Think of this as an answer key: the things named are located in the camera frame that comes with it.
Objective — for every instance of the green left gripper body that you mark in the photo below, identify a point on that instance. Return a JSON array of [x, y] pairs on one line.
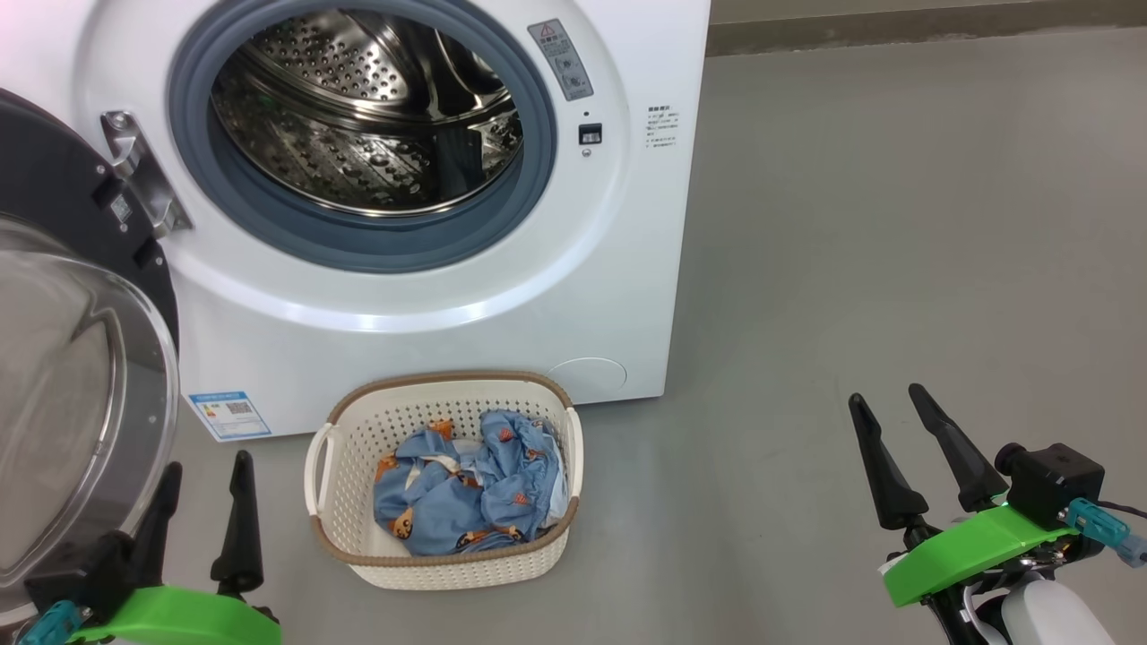
[[188, 623]]

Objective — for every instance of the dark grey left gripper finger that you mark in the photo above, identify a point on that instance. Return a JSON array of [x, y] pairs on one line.
[[161, 520], [240, 537]]

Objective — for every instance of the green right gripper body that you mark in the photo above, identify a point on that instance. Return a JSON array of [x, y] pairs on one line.
[[968, 551]]

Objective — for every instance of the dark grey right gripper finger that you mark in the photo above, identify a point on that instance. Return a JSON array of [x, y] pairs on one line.
[[959, 457], [883, 475]]

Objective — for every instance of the black round glass washer door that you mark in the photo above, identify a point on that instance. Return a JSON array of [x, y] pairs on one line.
[[72, 376]]

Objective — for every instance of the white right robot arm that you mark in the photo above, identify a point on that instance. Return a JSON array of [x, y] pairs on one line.
[[1048, 618]]

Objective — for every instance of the metal door hinge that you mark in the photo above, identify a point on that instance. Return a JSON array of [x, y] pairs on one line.
[[143, 175]]

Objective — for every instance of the white front-load washing machine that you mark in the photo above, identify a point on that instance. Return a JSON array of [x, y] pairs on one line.
[[609, 251]]

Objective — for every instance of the steel perforated washer drum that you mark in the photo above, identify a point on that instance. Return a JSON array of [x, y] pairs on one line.
[[358, 134]]

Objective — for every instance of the grey rubber door gasket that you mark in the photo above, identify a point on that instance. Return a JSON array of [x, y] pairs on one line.
[[538, 134]]

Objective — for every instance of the cream perforated laundry basket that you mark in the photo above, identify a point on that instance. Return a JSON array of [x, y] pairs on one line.
[[345, 502]]

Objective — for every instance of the blue energy label sticker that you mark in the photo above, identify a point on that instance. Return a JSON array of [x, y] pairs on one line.
[[229, 415]]

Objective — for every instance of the round white filter cover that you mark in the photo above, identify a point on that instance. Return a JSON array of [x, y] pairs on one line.
[[587, 379]]

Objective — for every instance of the small printed text label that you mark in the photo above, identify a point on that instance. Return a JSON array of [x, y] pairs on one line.
[[663, 125]]

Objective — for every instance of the grey warning sticker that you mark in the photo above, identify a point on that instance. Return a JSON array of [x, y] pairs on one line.
[[560, 58]]

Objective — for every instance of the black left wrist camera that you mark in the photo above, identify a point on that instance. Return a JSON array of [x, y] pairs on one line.
[[81, 573]]

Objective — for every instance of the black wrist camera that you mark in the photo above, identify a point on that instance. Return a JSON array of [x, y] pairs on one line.
[[81, 573], [1057, 479]]

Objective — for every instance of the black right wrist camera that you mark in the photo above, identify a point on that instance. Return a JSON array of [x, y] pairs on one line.
[[1057, 479]]

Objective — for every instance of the teal right camera connector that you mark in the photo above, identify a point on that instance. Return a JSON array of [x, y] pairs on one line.
[[1102, 528]]

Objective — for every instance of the teal camera connector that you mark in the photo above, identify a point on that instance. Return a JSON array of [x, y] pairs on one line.
[[49, 625], [1102, 528]]

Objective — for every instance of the teal left camera connector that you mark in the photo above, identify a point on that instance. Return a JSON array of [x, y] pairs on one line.
[[49, 625]]

